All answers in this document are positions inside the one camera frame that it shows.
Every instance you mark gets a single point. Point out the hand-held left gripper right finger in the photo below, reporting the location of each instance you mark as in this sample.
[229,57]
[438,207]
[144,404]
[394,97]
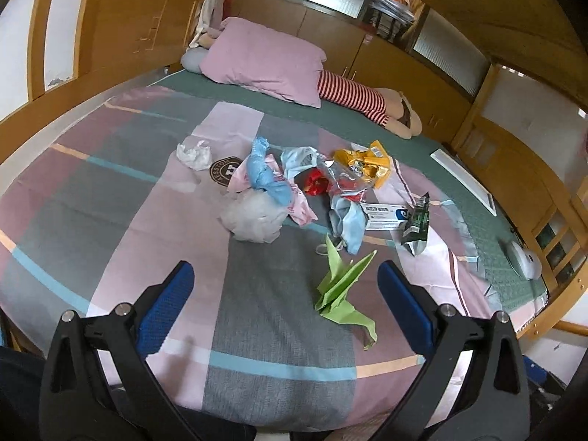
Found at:
[409,308]

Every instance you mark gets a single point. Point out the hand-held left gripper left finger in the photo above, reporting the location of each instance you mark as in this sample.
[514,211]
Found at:
[161,308]

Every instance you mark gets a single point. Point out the green paper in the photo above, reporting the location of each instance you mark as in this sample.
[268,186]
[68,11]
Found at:
[342,289]

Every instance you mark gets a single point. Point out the green snack wrapper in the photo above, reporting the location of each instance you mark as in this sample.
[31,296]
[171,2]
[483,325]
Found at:
[415,227]

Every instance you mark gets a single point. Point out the plaid blanket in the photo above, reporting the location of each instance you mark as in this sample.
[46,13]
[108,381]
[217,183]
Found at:
[138,220]

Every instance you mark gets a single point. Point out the white medicine box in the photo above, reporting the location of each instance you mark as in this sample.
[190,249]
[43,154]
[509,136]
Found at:
[383,216]

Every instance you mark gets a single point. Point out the blue face mask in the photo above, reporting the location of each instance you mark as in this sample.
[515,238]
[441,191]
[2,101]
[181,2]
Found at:
[349,225]

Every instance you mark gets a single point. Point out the white round device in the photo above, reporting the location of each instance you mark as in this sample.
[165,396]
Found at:
[523,259]

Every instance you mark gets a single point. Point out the white translucent plastic bag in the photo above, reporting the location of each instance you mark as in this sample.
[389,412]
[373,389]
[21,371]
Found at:
[252,218]

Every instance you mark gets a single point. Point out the white flat board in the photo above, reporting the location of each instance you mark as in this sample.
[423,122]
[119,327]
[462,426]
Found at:
[464,177]

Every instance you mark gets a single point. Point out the clear plastic wrapper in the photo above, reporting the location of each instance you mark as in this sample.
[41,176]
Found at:
[344,177]

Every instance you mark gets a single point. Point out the pink printed plastic bag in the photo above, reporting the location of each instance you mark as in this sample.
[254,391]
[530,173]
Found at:
[301,209]

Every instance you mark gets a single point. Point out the yellow snack wrapper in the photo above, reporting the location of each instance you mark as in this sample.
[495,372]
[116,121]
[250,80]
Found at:
[367,163]

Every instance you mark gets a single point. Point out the red wrapper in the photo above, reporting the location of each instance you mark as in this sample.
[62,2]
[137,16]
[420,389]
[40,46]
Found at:
[317,183]

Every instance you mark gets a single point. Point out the white crumpled tissue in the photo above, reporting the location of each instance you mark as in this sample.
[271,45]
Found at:
[195,154]

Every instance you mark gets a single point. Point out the green bed mat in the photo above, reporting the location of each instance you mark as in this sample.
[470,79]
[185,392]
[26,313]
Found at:
[413,147]

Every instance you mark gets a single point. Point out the pale blue plastic bag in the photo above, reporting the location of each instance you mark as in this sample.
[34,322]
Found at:
[298,158]

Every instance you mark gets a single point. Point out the doll with striped clothes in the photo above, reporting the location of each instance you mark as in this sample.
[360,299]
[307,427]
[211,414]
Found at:
[367,99]

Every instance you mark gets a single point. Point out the grey pillow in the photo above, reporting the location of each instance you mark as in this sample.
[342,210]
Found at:
[193,59]

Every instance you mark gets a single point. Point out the pink pillow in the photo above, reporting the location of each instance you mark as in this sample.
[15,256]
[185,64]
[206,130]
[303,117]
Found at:
[262,59]

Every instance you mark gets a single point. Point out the stack of books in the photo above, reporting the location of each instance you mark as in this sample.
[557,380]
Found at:
[393,4]

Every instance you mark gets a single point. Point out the wooden bed frame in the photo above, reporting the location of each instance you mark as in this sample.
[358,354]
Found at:
[115,32]

